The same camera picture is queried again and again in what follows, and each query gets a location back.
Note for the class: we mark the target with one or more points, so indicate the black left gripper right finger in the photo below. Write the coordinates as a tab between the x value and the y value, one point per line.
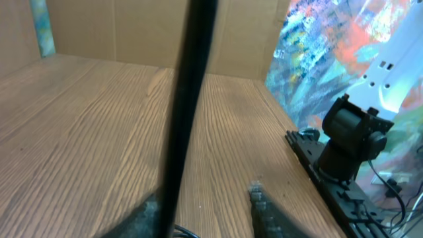
268	220

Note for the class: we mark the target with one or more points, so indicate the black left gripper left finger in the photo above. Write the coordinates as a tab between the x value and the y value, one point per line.
144	221

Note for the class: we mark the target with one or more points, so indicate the colourful painted side panel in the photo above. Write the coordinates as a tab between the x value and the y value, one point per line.
324	47

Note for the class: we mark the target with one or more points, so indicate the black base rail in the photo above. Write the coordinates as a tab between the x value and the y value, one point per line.
354	212

